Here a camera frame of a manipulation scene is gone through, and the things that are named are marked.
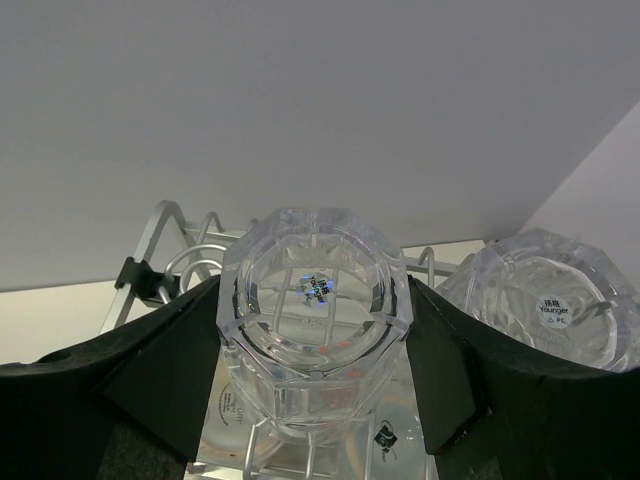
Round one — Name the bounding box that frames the patterned white mug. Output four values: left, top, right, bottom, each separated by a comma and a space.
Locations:
196, 356, 256, 468

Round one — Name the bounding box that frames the clear glass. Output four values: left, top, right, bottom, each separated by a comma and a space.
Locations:
216, 207, 413, 437
436, 228, 639, 372

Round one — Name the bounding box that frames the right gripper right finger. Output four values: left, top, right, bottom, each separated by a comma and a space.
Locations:
407, 279, 639, 479

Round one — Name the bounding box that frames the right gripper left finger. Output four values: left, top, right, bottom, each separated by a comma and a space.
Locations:
1, 277, 220, 479

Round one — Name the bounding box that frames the metal wire dish rack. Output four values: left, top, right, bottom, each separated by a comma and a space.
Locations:
103, 201, 458, 479

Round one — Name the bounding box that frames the light blue footed cup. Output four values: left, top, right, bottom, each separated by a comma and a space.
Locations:
345, 380, 427, 480

